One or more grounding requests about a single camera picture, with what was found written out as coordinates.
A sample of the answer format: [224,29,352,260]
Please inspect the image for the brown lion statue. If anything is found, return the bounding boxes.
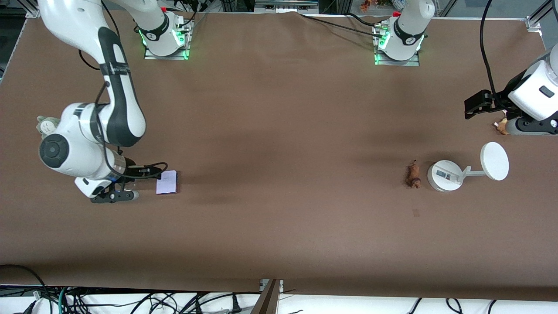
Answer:
[405,159,422,189]

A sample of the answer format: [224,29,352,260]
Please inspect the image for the white round desk lamp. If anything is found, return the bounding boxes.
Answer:
[426,142,510,193]

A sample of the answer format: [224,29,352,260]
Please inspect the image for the grey-green plush toy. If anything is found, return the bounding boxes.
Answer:
[36,115,61,140]

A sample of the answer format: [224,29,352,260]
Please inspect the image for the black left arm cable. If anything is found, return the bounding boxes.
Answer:
[480,0,502,103]

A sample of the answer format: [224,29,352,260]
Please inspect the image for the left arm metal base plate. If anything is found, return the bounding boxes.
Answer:
[374,23,420,67]

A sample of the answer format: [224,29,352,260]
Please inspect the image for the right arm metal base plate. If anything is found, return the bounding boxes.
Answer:
[143,18,192,61]

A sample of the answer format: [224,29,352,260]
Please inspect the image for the black floor cable tangle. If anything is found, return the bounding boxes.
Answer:
[65,290,262,314]

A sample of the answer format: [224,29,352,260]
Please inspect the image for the black looped floor cable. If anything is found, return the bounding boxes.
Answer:
[0,263,48,308]

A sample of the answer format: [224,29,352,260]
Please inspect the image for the short black table cable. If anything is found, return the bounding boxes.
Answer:
[344,12,379,27]

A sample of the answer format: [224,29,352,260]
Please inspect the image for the teal floor cable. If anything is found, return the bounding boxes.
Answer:
[58,286,71,314]

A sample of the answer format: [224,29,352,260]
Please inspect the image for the long black table cable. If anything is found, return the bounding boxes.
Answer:
[299,12,384,38]

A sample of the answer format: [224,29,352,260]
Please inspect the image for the black base connector cables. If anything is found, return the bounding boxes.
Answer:
[174,0,209,27]

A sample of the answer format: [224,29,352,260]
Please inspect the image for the brown metal post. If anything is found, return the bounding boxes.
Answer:
[250,279,284,314]

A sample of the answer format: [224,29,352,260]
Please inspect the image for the aluminium frame bar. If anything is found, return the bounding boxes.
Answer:
[255,0,320,14]

